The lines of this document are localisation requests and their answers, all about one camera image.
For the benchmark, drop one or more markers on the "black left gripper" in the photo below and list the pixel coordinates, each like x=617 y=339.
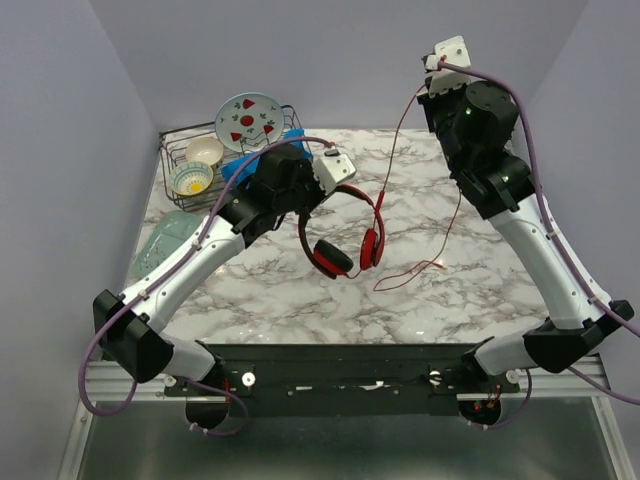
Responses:
x=307 y=172

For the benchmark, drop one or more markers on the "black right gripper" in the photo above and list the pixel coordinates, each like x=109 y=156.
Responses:
x=435 y=107

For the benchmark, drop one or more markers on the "red black headphones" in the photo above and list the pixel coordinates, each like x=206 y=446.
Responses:
x=349 y=245

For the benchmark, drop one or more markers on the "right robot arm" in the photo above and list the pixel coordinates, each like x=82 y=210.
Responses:
x=473 y=123

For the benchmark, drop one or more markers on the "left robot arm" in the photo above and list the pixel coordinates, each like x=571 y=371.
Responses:
x=270 y=184

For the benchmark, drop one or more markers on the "cream bowl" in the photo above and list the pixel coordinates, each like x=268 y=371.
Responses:
x=208 y=150

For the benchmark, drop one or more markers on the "patterned yellow centre bowl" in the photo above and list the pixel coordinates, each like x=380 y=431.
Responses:
x=191 y=178

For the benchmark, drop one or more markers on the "light green dish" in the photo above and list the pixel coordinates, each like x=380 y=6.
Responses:
x=173 y=229

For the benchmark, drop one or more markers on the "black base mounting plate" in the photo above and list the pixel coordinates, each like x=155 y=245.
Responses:
x=350 y=380

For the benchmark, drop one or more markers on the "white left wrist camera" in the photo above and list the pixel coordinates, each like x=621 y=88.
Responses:
x=333 y=169

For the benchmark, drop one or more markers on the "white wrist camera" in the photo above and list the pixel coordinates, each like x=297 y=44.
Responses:
x=333 y=169
x=447 y=66

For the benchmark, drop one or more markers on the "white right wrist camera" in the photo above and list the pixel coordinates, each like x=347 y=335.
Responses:
x=447 y=66

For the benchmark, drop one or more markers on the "black wire dish rack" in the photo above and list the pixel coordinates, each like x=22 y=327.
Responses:
x=172 y=153

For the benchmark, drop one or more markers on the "aluminium frame rail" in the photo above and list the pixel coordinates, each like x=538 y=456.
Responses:
x=107 y=383

